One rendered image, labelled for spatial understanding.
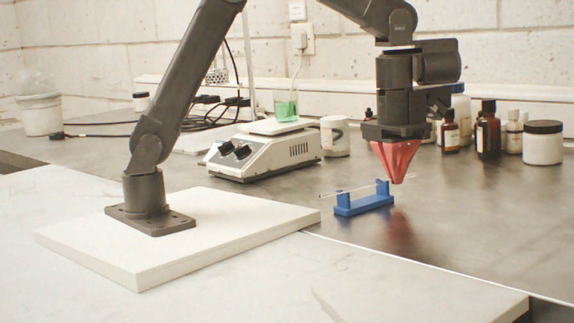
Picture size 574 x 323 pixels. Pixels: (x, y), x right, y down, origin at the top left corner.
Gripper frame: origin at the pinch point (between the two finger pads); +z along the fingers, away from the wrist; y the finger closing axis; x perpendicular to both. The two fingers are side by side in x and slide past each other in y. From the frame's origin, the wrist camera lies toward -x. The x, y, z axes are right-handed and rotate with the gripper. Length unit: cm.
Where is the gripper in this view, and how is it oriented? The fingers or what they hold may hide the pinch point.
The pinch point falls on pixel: (396, 179)
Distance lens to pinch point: 108.2
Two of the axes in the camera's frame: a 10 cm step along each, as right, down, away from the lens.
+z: 0.6, 9.8, 2.0
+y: -5.6, -1.3, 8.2
